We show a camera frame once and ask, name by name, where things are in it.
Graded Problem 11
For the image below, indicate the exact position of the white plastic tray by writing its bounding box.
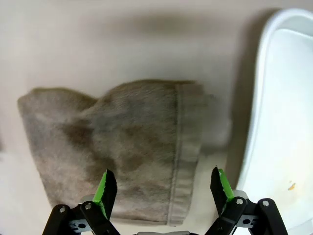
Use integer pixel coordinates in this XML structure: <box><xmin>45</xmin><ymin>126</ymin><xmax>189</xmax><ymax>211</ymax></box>
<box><xmin>234</xmin><ymin>7</ymin><xmax>313</xmax><ymax>233</ymax></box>

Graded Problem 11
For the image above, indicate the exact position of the brown terry cleaning cloth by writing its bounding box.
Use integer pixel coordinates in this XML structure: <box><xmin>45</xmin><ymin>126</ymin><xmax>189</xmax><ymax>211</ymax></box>
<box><xmin>17</xmin><ymin>78</ymin><xmax>211</xmax><ymax>226</ymax></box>

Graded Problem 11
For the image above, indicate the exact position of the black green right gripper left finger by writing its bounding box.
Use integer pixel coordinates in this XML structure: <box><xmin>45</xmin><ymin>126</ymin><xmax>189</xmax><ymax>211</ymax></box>
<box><xmin>42</xmin><ymin>168</ymin><xmax>118</xmax><ymax>235</ymax></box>

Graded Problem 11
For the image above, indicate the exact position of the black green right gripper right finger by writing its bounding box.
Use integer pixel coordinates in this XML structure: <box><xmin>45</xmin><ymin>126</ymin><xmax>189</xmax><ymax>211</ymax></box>
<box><xmin>204</xmin><ymin>166</ymin><xmax>289</xmax><ymax>235</ymax></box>

